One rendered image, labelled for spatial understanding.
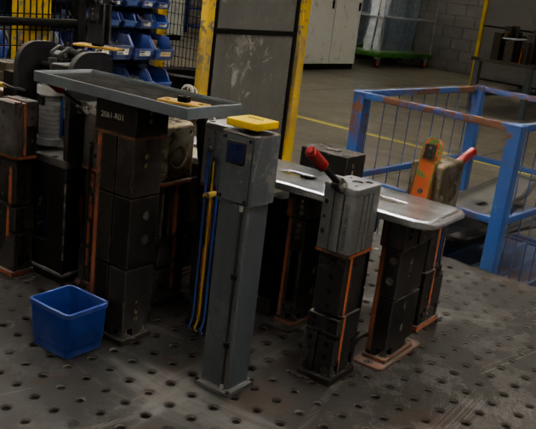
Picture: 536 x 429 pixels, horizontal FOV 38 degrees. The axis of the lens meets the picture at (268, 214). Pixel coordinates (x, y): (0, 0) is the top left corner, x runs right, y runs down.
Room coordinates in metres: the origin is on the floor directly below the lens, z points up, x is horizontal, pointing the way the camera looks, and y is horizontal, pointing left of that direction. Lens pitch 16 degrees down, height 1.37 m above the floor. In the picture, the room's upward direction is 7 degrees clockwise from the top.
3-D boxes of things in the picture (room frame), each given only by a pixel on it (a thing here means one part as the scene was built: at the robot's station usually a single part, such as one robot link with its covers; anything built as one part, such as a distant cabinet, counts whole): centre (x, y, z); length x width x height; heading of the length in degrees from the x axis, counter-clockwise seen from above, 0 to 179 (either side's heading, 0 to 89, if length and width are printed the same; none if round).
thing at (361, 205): (1.30, -0.14, 0.88); 0.11 x 0.10 x 0.36; 146
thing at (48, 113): (1.65, 0.46, 0.94); 0.18 x 0.13 x 0.49; 56
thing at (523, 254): (3.74, -1.00, 0.47); 1.20 x 0.80 x 0.95; 140
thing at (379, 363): (1.41, -0.26, 0.84); 0.18 x 0.06 x 0.29; 146
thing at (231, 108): (1.36, 0.26, 1.16); 0.37 x 0.14 x 0.02; 56
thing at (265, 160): (1.21, 0.04, 0.92); 0.08 x 0.08 x 0.44; 56
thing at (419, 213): (1.76, 0.24, 1.00); 1.38 x 0.22 x 0.02; 56
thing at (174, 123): (1.55, 0.21, 0.89); 0.13 x 0.11 x 0.38; 146
